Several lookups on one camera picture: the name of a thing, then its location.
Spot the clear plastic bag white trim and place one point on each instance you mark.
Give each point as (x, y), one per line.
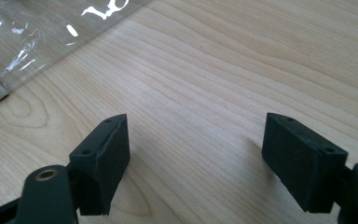
(28, 40)

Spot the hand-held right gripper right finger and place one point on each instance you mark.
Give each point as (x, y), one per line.
(304, 161)

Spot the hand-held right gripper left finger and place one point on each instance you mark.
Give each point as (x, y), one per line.
(101, 165)

